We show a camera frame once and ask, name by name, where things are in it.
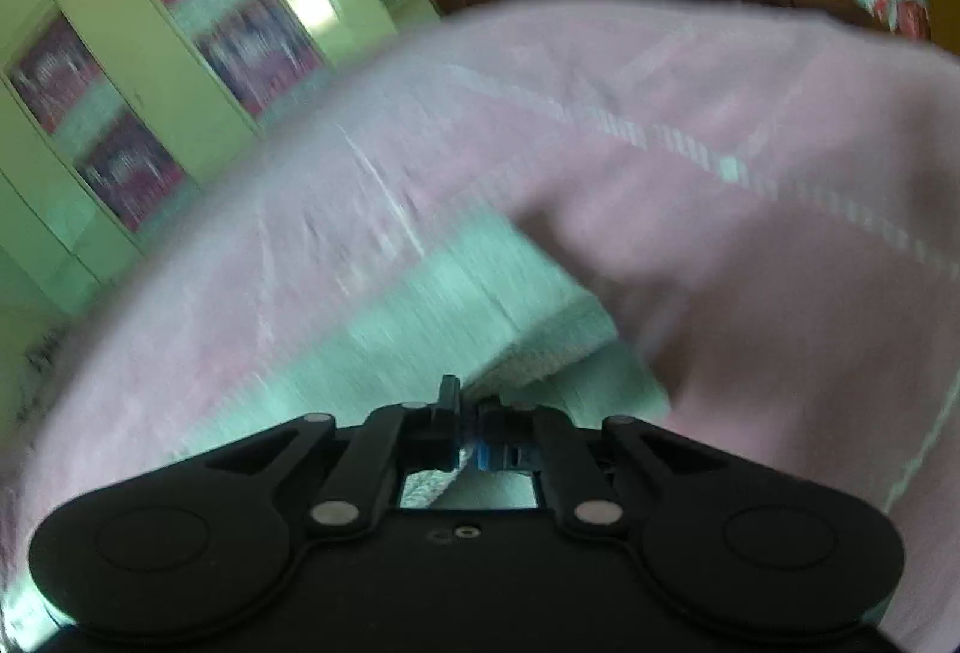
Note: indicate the cream wardrobe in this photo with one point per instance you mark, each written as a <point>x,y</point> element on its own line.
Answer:
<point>112,46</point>

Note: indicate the pink checked bed sheet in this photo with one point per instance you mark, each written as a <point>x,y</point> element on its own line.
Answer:
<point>735,293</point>

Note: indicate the green towel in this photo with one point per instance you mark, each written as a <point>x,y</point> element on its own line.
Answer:
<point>420,316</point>

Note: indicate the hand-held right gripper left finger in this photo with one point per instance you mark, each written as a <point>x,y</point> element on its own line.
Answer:
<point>448,421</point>

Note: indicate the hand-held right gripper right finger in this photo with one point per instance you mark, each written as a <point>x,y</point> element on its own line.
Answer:
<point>491,455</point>

